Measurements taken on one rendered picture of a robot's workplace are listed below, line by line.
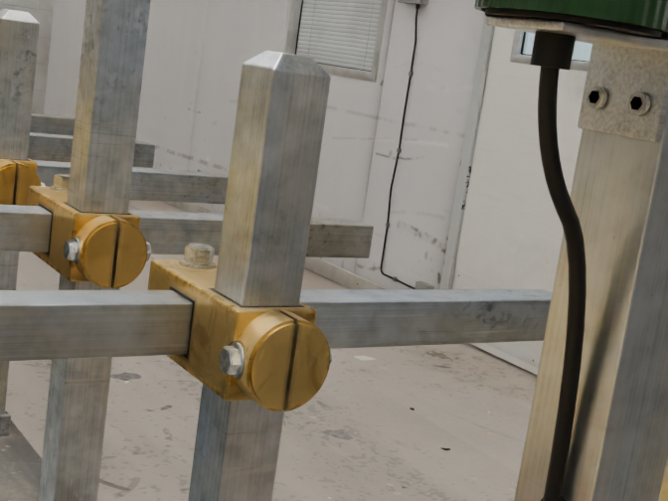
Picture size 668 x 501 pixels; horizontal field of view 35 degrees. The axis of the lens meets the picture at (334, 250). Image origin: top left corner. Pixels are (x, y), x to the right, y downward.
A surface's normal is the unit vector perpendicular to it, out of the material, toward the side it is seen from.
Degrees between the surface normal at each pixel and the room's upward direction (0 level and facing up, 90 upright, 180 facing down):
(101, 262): 90
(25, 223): 90
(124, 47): 90
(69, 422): 90
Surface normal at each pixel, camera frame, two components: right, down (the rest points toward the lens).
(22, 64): 0.53, 0.23
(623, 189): -0.83, -0.02
